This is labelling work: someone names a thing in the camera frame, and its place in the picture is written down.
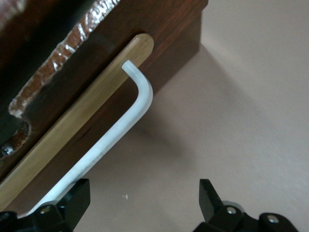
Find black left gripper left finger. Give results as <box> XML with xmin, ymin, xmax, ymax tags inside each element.
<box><xmin>0</xmin><ymin>178</ymin><xmax>91</xmax><ymax>232</ymax></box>

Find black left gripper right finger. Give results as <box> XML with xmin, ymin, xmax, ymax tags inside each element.
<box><xmin>193</xmin><ymin>178</ymin><xmax>300</xmax><ymax>232</ymax></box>

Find light wood drawer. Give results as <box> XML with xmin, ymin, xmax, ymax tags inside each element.
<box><xmin>0</xmin><ymin>0</ymin><xmax>203</xmax><ymax>214</ymax></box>

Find white metal drawer handle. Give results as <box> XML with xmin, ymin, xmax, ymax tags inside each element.
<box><xmin>18</xmin><ymin>60</ymin><xmax>154</xmax><ymax>216</ymax></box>

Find brown table mat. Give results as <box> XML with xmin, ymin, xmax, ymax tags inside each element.
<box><xmin>28</xmin><ymin>0</ymin><xmax>309</xmax><ymax>232</ymax></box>

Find dark brown wooden cabinet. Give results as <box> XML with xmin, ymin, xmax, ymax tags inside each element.
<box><xmin>0</xmin><ymin>0</ymin><xmax>209</xmax><ymax>174</ymax></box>

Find light wooden handle backing strip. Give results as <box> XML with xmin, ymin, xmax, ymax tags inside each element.
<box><xmin>0</xmin><ymin>33</ymin><xmax>155</xmax><ymax>203</ymax></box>

